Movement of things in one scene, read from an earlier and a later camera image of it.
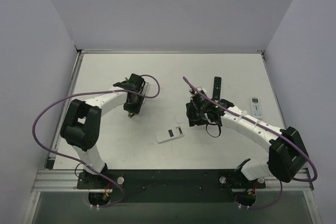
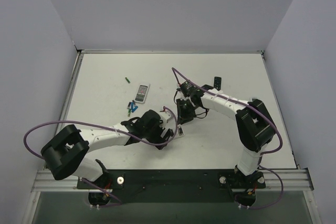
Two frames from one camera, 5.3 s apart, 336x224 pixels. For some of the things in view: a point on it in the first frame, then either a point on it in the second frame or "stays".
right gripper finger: (191, 114) to (185, 111)
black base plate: (169, 185) stays
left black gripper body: (132, 106) to (164, 136)
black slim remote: (217, 88) stays
